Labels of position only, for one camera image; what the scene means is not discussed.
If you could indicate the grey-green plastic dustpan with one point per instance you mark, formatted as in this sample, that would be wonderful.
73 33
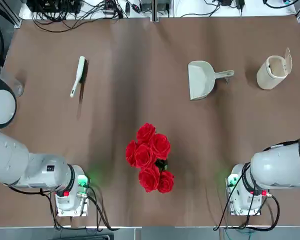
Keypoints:
200 80

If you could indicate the beige hand brush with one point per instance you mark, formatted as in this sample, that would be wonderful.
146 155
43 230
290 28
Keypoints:
80 70

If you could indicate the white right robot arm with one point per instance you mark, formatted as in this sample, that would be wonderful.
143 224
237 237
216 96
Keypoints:
272 170

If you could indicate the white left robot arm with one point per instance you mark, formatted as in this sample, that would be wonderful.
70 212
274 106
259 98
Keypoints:
10 155

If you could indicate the small beige lidded bin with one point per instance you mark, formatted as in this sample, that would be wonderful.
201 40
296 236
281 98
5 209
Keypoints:
270 75

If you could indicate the red rose bouquet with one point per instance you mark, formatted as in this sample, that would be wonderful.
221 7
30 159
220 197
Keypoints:
150 155

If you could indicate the grey ridged electronics box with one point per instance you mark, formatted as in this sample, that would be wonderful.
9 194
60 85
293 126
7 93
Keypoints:
146 3

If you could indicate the black usb hub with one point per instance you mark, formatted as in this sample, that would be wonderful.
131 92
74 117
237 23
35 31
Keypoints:
110 7

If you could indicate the black power adapter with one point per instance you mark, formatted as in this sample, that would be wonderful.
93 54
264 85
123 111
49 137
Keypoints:
240 3
225 2

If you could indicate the flat black electronics box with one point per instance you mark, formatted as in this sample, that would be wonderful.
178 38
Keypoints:
52 5

